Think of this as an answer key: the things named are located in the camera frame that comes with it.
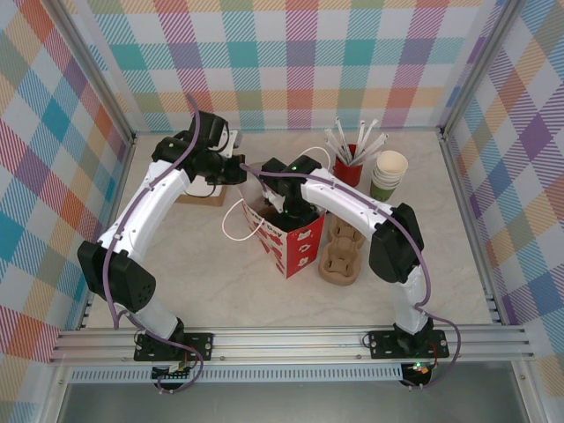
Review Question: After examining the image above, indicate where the white paper napkin stack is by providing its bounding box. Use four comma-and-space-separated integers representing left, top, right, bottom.
184, 179, 224, 198

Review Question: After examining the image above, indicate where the green left controller board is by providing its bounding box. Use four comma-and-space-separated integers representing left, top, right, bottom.
152, 360, 195, 381

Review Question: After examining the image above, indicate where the stack of paper cups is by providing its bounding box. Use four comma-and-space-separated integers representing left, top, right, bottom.
368, 174, 404, 204

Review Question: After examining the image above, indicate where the brown pulp cup carrier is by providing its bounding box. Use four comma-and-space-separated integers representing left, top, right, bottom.
317, 214, 369, 287

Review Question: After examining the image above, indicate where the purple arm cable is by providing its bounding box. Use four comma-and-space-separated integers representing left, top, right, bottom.
240, 163, 464, 391
103, 93, 208, 396

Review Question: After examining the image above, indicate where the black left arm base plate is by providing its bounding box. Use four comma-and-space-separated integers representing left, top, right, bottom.
133, 332, 216, 362

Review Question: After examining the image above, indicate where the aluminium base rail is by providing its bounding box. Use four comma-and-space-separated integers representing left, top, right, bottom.
51, 326, 537, 365

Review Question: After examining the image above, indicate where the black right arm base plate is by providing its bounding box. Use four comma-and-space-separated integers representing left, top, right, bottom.
368, 329, 449, 360

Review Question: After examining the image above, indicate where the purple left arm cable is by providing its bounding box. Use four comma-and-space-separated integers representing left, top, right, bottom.
103, 93, 208, 396

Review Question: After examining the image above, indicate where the red white paper gift bag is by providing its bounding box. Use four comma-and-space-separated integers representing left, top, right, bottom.
221, 146, 332, 280

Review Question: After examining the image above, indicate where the right controller board with lights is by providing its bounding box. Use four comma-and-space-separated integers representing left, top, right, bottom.
399, 360, 432, 376

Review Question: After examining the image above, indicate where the aluminium frame post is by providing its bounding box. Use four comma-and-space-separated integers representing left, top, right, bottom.
510, 360, 545, 423
34, 363, 67, 423
439, 0, 524, 140
56, 0, 137, 146

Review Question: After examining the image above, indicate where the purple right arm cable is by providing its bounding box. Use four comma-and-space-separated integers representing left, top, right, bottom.
240, 163, 464, 391

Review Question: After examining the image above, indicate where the red stick holder cup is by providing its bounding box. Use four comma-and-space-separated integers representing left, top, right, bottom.
333, 144, 365, 186

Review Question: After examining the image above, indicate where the grey slotted cable duct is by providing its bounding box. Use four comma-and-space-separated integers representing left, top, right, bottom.
69, 368, 404, 383

